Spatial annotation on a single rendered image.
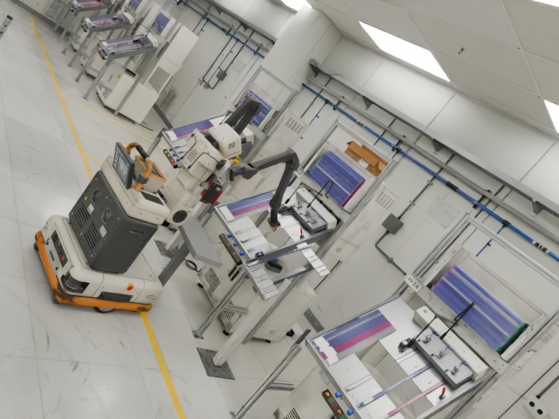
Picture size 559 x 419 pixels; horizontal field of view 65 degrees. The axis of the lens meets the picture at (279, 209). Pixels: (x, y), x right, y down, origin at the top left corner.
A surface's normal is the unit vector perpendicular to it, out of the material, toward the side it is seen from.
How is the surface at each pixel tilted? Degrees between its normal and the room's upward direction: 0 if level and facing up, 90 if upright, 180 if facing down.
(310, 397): 90
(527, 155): 90
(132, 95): 90
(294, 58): 90
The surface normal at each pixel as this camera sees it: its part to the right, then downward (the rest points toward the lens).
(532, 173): -0.63, -0.33
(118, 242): 0.55, 0.58
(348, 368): 0.00, -0.78
